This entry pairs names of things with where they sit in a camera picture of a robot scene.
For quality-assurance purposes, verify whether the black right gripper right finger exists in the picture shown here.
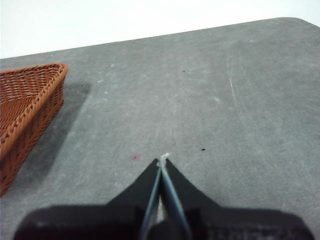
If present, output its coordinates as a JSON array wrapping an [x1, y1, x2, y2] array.
[[161, 158, 316, 240]]

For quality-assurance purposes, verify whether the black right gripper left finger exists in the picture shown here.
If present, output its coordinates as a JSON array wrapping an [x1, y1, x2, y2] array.
[[12, 157, 163, 240]]

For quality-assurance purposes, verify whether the brown wicker basket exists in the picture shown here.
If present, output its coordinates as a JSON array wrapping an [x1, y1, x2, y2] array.
[[0, 63, 69, 198]]

